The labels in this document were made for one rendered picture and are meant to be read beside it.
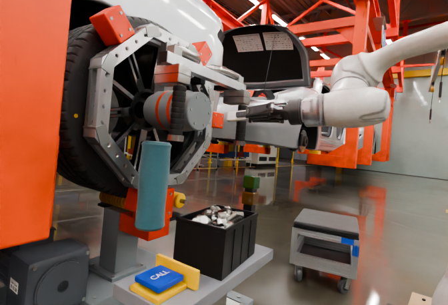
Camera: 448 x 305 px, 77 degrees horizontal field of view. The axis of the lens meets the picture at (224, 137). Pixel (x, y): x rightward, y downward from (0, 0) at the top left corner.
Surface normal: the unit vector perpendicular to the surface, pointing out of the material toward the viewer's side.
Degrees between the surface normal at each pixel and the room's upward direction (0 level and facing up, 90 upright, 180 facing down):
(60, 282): 90
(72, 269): 90
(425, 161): 90
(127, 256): 90
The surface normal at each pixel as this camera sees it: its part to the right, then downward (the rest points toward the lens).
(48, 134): 0.83, 0.07
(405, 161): -0.64, -0.07
